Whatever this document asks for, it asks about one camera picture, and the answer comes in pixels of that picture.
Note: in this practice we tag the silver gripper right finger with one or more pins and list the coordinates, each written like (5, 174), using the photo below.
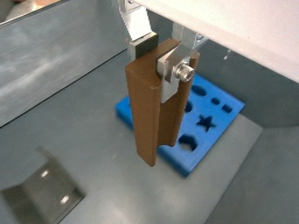
(173, 64)

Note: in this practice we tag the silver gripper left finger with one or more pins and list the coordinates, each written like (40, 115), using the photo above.
(141, 38)

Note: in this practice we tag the blue foam shape board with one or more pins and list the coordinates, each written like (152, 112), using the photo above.
(209, 112)

